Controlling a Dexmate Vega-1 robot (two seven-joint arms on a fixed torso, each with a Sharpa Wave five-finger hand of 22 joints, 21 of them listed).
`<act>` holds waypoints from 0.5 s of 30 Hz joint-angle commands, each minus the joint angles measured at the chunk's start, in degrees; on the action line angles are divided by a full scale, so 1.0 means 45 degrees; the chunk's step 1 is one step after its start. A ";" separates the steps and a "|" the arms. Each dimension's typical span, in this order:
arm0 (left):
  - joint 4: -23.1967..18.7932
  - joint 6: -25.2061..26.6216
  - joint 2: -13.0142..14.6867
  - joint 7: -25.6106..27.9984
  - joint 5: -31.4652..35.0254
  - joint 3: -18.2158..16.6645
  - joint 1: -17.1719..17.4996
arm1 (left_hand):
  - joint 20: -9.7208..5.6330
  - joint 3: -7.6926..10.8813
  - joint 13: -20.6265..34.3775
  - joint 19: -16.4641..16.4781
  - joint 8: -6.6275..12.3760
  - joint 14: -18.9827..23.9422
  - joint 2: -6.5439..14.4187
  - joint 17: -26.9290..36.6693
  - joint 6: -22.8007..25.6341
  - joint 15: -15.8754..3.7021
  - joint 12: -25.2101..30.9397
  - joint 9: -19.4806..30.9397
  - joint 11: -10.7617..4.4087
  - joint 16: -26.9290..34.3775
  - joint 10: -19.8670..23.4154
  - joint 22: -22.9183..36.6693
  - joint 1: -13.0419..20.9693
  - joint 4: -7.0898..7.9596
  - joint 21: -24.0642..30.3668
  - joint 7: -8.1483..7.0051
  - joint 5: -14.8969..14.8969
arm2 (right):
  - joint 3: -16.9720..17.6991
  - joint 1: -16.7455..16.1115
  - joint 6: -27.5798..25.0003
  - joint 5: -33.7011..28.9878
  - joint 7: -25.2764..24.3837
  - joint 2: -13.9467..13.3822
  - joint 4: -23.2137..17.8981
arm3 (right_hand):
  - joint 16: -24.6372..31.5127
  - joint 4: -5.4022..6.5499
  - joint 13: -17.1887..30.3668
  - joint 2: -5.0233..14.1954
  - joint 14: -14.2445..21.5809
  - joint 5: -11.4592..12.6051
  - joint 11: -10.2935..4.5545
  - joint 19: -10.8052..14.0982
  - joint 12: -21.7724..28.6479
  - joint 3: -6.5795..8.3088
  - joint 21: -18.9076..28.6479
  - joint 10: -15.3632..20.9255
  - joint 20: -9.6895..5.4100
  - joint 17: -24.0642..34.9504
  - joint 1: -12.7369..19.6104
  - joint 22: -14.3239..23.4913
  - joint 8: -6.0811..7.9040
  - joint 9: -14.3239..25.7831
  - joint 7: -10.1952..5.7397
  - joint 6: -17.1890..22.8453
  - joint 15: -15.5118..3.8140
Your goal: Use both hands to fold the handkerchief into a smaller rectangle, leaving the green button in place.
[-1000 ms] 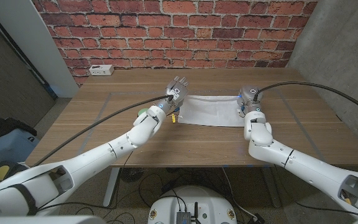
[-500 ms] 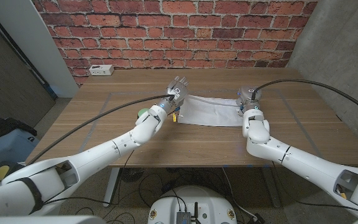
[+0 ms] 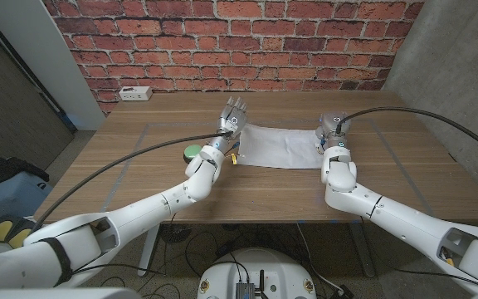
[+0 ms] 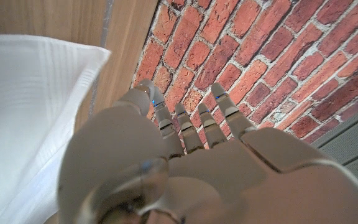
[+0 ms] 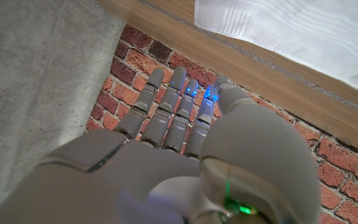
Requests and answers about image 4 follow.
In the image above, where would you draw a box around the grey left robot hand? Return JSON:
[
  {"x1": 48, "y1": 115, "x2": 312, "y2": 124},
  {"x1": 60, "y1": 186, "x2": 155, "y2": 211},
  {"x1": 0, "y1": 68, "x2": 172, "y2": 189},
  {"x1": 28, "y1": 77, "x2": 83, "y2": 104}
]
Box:
[{"x1": 57, "y1": 78, "x2": 358, "y2": 224}]

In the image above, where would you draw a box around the white handkerchief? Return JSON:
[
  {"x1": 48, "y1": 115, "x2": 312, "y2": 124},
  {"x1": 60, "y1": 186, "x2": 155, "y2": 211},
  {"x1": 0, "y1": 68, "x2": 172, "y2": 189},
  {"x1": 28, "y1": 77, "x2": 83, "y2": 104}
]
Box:
[{"x1": 0, "y1": 34, "x2": 111, "y2": 224}]

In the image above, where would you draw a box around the red brick print backdrop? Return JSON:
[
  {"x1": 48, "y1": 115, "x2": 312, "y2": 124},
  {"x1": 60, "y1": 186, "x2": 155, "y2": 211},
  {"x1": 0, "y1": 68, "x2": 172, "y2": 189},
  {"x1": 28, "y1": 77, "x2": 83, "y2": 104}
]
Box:
[{"x1": 131, "y1": 0, "x2": 358, "y2": 147}]

